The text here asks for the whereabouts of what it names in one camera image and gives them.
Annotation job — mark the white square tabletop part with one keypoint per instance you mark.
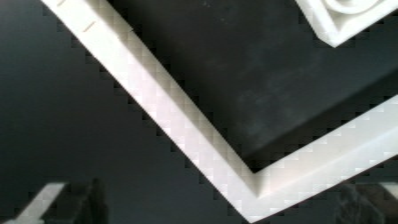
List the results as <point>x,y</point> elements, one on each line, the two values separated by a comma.
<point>342,17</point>

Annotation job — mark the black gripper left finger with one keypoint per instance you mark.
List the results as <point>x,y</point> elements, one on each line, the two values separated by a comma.
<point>67,204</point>

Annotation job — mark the white U-shaped obstacle fence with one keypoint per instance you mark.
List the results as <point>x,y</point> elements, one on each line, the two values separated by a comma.
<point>262,192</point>

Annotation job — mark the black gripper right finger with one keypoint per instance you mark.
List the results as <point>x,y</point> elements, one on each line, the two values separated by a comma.
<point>369,203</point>

